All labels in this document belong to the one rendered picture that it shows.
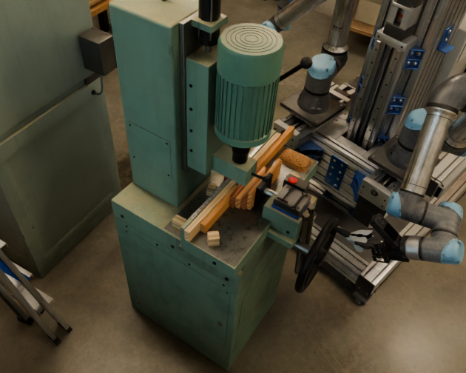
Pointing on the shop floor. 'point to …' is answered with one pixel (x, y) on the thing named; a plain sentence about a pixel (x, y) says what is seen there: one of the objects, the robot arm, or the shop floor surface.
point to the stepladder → (18, 287)
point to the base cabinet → (197, 294)
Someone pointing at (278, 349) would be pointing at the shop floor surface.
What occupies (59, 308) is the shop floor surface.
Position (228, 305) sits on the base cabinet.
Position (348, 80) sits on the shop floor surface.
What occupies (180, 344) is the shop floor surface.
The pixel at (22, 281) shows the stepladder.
